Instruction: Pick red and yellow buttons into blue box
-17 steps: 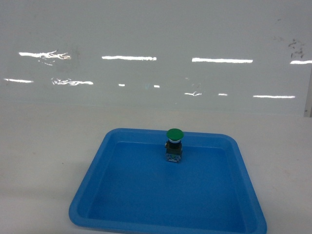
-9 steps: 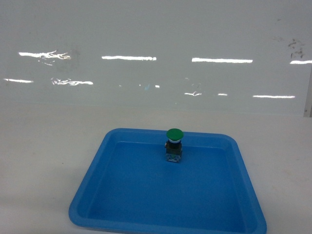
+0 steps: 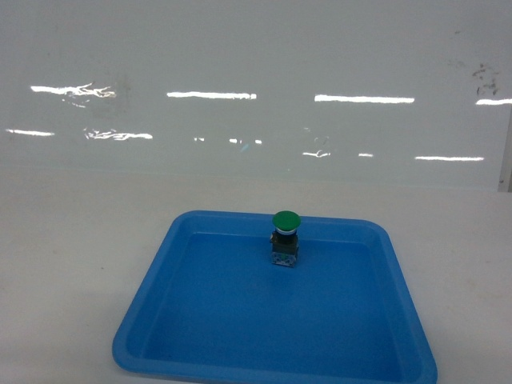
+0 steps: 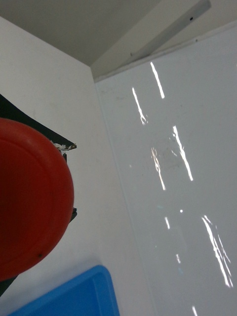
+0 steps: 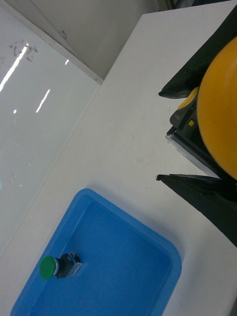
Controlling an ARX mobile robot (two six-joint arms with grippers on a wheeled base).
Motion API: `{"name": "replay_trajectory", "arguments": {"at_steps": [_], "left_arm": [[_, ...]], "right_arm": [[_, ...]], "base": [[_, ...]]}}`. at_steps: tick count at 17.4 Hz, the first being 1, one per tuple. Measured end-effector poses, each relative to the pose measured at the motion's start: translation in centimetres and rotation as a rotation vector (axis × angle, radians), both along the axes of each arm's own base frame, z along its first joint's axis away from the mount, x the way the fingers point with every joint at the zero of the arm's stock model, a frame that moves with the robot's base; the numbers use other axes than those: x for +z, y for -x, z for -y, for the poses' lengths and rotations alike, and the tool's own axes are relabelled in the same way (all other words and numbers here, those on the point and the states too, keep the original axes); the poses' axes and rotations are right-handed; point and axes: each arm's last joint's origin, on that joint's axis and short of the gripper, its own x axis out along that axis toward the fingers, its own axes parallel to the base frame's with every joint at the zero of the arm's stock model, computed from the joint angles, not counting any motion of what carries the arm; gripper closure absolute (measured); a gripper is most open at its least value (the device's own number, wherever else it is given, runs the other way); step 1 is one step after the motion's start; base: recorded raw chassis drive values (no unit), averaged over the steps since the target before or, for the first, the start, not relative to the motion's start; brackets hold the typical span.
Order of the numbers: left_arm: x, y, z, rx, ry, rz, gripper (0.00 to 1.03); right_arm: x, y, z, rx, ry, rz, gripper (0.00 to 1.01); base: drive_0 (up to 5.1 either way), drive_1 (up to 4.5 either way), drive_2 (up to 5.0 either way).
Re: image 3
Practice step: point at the white whiteboard panel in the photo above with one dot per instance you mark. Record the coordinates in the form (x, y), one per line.
(412, 93)

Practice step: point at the green mushroom push button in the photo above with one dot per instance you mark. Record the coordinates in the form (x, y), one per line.
(284, 238)

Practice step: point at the blue plastic tray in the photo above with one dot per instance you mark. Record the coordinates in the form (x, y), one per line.
(214, 308)

